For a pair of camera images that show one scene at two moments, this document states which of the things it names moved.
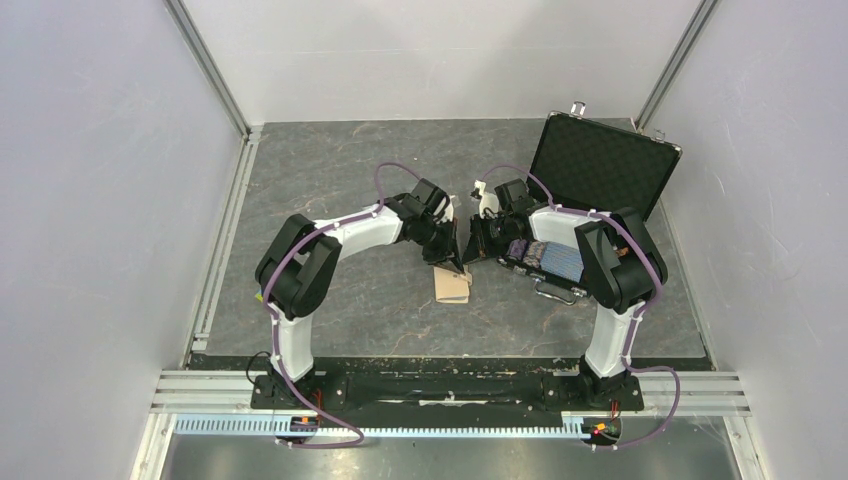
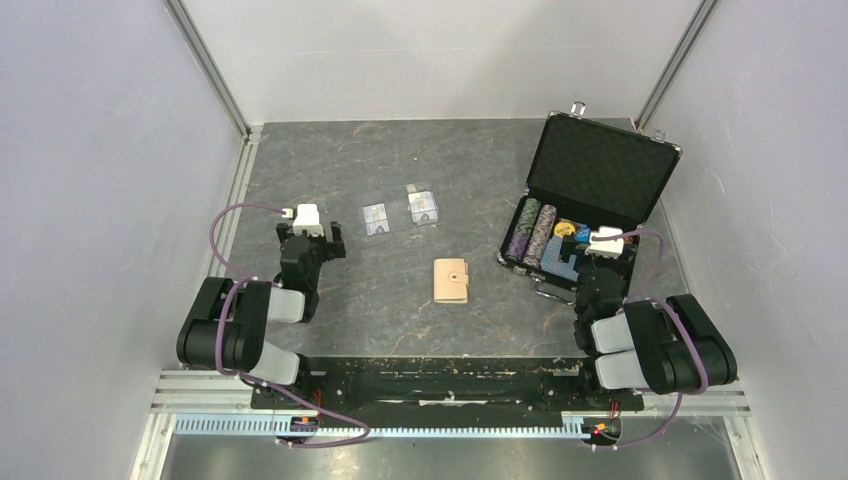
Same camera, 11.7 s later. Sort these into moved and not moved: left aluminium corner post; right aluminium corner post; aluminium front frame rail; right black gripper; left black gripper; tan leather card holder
Moved: left black gripper; right black gripper
Not moved: aluminium front frame rail; left aluminium corner post; right aluminium corner post; tan leather card holder
